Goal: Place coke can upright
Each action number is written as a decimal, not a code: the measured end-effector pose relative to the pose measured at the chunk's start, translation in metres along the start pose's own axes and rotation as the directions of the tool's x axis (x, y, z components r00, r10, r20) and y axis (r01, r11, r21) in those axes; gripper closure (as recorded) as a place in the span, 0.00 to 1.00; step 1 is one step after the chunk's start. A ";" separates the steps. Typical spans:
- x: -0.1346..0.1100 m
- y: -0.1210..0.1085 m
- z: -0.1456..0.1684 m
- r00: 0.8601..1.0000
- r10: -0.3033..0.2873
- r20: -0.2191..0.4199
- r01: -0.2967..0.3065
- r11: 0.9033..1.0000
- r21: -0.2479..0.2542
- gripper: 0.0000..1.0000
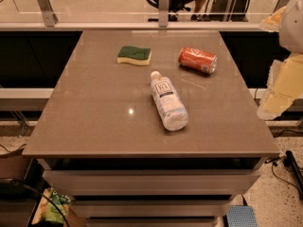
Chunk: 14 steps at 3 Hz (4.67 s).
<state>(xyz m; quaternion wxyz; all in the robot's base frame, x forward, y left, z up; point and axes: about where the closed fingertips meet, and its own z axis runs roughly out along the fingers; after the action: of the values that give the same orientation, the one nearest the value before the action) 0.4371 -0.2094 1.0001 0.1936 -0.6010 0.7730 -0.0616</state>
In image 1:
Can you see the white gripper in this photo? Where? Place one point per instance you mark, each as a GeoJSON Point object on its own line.
{"type": "Point", "coordinates": [292, 28]}

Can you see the red coke can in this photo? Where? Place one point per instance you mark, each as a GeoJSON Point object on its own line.
{"type": "Point", "coordinates": [198, 59]}

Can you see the clear plastic water bottle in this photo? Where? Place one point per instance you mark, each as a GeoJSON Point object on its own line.
{"type": "Point", "coordinates": [168, 103]}

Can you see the green and yellow sponge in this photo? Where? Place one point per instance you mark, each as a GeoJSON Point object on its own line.
{"type": "Point", "coordinates": [134, 55]}

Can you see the grey drawer cabinet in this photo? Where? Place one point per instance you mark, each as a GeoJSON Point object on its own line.
{"type": "Point", "coordinates": [102, 142]}

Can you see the glass railing with metal posts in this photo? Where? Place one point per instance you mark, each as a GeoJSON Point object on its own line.
{"type": "Point", "coordinates": [132, 14]}

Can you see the green snack bag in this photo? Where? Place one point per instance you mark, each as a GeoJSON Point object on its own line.
{"type": "Point", "coordinates": [52, 208]}

